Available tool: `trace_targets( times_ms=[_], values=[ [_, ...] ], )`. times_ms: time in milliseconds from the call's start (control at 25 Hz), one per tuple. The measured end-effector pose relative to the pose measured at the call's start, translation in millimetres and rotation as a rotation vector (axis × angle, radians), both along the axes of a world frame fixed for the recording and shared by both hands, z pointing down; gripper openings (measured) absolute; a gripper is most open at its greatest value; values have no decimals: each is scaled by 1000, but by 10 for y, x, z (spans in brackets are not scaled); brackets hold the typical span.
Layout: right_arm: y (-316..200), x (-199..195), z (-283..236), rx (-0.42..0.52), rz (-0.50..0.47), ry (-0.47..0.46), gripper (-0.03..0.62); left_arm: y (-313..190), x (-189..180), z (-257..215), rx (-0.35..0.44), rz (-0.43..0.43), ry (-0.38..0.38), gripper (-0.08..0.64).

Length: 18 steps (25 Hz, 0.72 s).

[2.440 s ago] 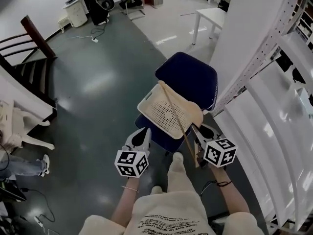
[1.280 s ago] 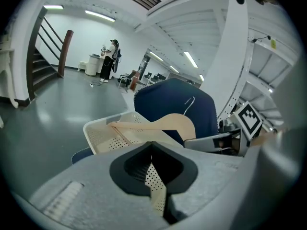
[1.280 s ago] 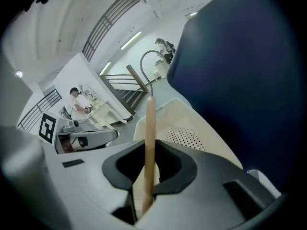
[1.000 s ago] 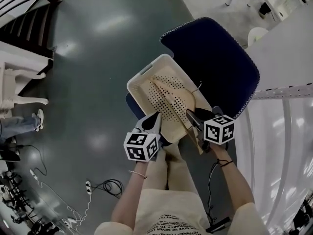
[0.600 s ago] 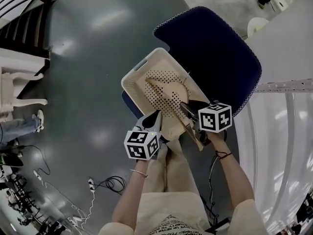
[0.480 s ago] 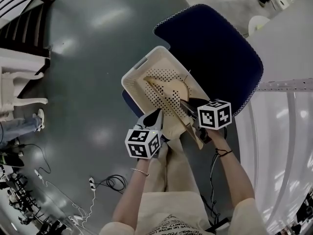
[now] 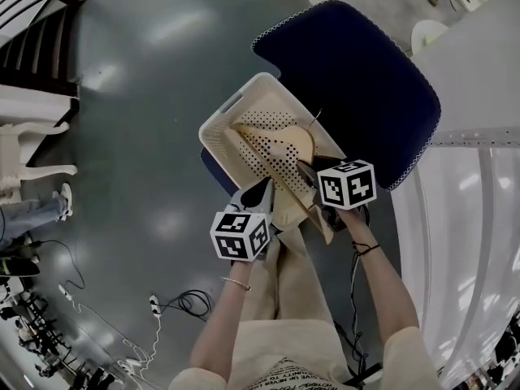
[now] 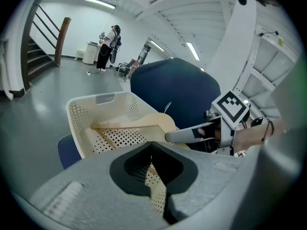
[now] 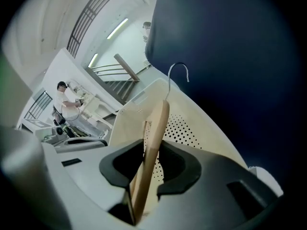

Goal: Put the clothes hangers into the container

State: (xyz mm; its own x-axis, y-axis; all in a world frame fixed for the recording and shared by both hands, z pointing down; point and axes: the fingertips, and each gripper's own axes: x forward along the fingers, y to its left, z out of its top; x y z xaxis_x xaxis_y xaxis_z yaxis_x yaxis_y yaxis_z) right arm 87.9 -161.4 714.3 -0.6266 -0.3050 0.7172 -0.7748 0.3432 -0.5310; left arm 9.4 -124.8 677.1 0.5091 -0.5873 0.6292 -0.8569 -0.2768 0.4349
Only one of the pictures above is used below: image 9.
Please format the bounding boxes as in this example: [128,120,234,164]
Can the white framed mirror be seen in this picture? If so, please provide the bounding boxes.
[67,79,85,101]

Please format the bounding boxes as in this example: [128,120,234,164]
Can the wooden clothes hanger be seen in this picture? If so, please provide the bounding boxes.
[121,62,190,226]

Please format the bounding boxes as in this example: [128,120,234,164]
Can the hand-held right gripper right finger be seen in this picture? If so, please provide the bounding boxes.
[138,139,285,230]

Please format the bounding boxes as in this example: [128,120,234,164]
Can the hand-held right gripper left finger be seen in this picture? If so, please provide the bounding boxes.
[42,138,145,230]

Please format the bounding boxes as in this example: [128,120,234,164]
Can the long ceiling light tube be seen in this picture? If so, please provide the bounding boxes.
[106,18,129,40]

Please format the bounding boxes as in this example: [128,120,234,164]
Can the dark wooden staircase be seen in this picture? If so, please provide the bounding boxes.
[84,53,141,105]

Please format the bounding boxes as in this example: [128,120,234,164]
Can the short ceiling light tube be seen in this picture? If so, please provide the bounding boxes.
[87,53,99,69]

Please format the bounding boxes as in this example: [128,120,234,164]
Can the white ornate dressing table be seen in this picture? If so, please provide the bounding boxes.
[78,93,114,129]

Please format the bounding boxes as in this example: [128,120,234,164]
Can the dark blue chair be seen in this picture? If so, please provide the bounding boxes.
[144,0,302,194]

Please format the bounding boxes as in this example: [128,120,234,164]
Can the cream plastic basket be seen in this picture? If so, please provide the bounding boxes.
[108,77,249,215]

